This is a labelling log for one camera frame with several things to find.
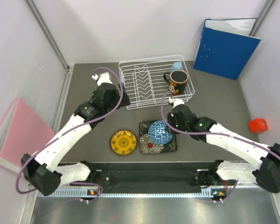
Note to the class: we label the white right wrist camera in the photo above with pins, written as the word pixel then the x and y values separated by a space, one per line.
pixel 174 102

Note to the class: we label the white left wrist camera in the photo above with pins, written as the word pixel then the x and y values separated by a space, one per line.
pixel 103 78

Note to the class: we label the white wire dish rack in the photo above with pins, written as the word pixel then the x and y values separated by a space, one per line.
pixel 143 79

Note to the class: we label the blue triangle pattern bowl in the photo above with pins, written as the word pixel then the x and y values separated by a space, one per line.
pixel 158 134

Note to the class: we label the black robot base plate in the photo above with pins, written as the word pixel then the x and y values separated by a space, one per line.
pixel 151 173

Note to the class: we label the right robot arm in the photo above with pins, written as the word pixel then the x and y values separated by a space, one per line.
pixel 261 163

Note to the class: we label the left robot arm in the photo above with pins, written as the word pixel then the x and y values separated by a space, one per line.
pixel 42 169

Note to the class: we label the black floral square plate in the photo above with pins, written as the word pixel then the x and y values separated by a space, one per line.
pixel 148 147

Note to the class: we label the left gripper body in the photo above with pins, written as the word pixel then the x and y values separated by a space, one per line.
pixel 111 105

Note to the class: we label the pink ring binder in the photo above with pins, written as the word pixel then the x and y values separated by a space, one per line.
pixel 22 131

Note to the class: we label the black decorated mug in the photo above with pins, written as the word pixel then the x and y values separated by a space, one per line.
pixel 177 81

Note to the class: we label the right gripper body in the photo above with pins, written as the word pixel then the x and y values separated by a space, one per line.
pixel 173 122

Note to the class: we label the yellow patterned round plate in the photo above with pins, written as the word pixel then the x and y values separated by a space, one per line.
pixel 123 142

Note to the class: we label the light blue cup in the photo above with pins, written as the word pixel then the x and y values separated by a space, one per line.
pixel 176 66

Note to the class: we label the red cube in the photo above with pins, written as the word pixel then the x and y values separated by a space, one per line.
pixel 258 125

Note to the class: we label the blue ring binder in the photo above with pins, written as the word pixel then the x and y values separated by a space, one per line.
pixel 225 46

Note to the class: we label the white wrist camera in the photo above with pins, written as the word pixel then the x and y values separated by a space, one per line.
pixel 103 78
pixel 174 102

